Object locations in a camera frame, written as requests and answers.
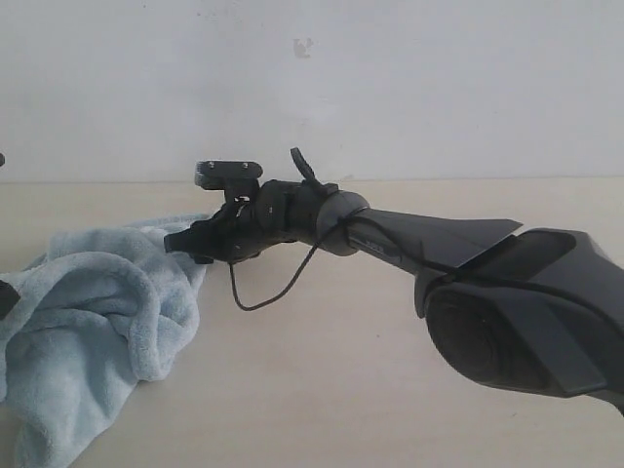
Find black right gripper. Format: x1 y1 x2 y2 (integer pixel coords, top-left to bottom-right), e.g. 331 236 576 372
164 196 293 265

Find light blue terry towel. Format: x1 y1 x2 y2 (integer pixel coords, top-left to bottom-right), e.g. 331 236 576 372
1 214 206 467

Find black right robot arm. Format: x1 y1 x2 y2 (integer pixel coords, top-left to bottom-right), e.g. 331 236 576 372
164 148 623 408

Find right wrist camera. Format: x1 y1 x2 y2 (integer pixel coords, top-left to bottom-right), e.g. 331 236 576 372
194 160 263 201

